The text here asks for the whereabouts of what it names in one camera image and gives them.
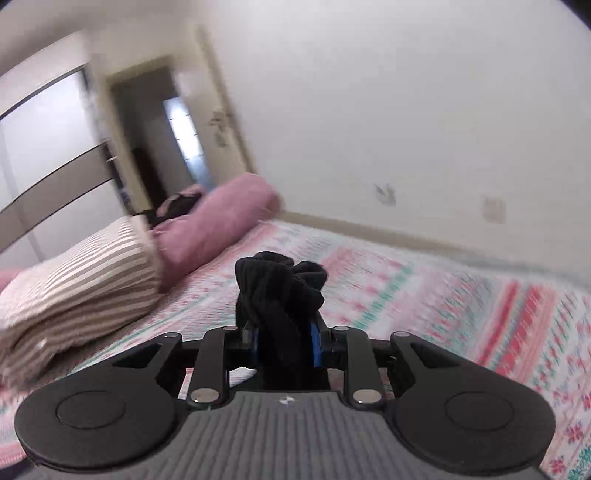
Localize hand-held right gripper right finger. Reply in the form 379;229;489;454
307;318;468;409

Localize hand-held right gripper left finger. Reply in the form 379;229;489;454
111;324;260;409

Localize black pants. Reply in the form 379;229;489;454
234;251;331;394

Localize patterned bed sheet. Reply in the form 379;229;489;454
0;219;591;480

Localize pink pillow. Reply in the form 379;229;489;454
151;173;283;292

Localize dark object behind pillow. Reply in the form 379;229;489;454
137;193;205;228

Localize striped folded quilt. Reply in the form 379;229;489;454
0;216;165;385

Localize cream door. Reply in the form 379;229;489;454
178;25;258;188

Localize white and grey wardrobe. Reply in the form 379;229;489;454
0;64;129;271

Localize wall socket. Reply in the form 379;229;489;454
481;196;507;225
373;183;399;207

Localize metal door handle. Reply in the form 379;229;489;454
209;106;230;149

